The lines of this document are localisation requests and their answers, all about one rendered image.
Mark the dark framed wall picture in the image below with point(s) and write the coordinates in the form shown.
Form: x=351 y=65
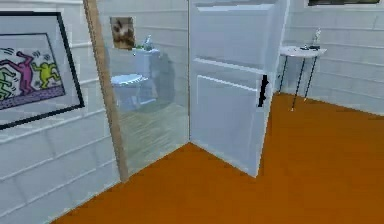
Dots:
x=343 y=2

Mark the black framed dancing figures picture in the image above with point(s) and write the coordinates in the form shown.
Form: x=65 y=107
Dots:
x=33 y=66

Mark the pale bottle on toilet tank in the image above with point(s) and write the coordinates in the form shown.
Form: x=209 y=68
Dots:
x=147 y=43

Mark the brown picture on wall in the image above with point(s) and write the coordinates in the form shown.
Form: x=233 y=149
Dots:
x=122 y=33

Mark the white panelled room door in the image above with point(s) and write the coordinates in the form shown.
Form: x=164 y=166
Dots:
x=226 y=86

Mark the small black flat object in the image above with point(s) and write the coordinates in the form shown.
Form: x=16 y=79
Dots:
x=310 y=47

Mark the pale statuette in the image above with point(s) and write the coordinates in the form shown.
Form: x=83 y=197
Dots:
x=316 y=36

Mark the white round side table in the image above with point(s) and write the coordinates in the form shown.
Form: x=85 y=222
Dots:
x=301 y=52

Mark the white toilet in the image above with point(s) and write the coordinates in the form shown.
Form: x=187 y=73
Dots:
x=136 y=80

